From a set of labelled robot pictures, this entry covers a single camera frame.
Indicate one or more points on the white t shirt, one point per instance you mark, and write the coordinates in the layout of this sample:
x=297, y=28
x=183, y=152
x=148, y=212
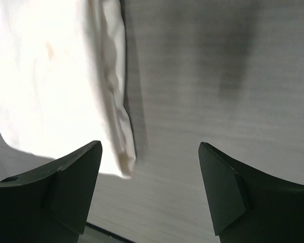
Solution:
x=62, y=80

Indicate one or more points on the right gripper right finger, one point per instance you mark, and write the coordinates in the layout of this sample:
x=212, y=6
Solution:
x=248, y=205

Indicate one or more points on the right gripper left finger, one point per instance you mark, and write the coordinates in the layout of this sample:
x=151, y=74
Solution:
x=50, y=203

